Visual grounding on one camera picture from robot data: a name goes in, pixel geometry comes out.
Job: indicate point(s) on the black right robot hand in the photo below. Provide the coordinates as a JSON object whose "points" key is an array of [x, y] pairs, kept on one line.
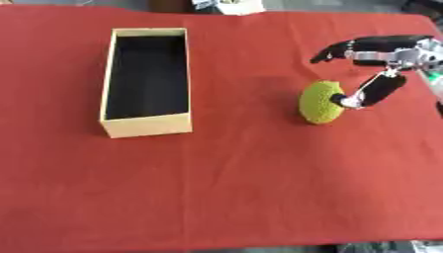
{"points": [[378, 44]]}

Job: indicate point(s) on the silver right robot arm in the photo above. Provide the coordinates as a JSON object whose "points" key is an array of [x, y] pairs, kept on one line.
{"points": [[434, 86]]}

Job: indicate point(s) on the tan cardboard box black inside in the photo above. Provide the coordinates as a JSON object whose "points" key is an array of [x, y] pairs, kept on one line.
{"points": [[147, 82]]}

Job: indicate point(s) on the green knobbly toy fruit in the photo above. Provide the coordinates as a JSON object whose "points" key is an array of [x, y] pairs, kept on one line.
{"points": [[318, 102]]}

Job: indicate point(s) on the white object beyond table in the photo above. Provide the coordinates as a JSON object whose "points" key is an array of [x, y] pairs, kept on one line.
{"points": [[233, 6]]}

